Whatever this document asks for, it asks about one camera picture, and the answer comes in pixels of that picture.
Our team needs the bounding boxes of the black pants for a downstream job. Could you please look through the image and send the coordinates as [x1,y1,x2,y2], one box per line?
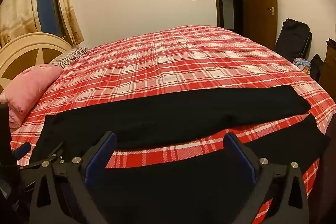
[30,85,330,223]

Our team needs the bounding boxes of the pink folded quilt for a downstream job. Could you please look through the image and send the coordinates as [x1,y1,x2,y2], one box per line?
[1,64,63,128]

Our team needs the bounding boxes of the dark wooden cabinet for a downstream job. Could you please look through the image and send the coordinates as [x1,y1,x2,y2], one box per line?
[319,39,336,101]

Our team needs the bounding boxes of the striped grey pillow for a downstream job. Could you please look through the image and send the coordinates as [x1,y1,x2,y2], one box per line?
[49,47,90,68]

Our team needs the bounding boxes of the colourful clothes pile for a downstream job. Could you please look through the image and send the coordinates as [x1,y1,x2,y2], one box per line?
[293,57,311,76]

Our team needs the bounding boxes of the cream wooden headboard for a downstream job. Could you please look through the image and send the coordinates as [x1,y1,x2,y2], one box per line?
[0,32,72,90]

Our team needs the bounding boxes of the black suitcase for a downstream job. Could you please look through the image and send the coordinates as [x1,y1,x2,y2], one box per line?
[275,19,312,63]

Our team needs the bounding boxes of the right beige curtain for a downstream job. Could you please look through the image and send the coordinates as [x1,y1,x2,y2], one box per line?
[58,0,84,47]

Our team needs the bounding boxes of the beige curtain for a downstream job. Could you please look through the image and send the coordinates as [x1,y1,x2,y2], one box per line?
[58,0,84,47]
[1,0,42,47]

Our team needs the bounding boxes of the red plaid bed sheet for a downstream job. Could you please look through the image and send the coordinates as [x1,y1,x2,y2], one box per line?
[10,24,336,224]

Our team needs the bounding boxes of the left beige curtain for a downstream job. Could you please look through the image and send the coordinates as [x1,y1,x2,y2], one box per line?
[1,0,42,47]

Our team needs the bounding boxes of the brown wooden door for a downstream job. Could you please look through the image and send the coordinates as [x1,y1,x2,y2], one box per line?
[243,0,277,50]

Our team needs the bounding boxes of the metal door handle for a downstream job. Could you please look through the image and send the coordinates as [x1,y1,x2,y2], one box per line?
[267,7,274,15]

